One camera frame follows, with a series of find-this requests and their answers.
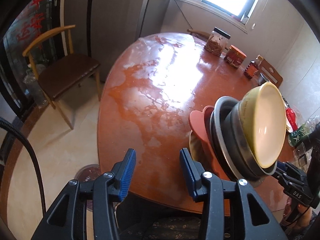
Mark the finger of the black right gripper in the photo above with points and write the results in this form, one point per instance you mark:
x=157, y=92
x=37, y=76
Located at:
x=281, y=177
x=282, y=166

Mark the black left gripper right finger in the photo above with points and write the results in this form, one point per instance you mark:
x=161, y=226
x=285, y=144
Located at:
x=231, y=210

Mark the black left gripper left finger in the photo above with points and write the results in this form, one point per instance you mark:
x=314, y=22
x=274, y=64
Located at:
x=66, y=217

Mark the yellow rimmed white bowl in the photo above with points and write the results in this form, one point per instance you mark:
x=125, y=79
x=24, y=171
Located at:
x=263, y=120

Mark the steel bowl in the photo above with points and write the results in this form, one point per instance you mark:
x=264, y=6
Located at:
x=239, y=149
x=262, y=79

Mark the yellow shell-shaped plate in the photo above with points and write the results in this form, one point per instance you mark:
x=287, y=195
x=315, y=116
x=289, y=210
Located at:
x=197, y=152

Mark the pink flower-shaped plate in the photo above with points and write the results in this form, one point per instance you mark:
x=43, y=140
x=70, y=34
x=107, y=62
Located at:
x=198, y=121

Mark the green drink bottle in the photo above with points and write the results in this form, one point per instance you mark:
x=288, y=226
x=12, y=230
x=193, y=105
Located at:
x=305, y=129

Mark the red packet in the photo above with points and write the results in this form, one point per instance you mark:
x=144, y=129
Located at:
x=291, y=124

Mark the wooden chair back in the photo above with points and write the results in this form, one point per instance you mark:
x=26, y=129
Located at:
x=271, y=73

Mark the brown sauce bottle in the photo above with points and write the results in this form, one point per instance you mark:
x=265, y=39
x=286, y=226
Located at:
x=253, y=67

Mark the red lidded jar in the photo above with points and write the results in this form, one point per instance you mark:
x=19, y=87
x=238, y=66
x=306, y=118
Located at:
x=234, y=56

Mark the wooden chair with dark seat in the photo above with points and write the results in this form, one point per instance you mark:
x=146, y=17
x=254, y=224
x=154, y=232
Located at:
x=65, y=73

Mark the clear jar black lid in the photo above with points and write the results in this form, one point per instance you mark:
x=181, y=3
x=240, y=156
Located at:
x=217, y=42

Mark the far wooden chair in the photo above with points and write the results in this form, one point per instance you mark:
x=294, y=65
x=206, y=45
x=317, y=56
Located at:
x=199, y=34

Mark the grey refrigerator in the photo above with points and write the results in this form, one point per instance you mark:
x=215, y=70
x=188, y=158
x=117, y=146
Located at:
x=105, y=28

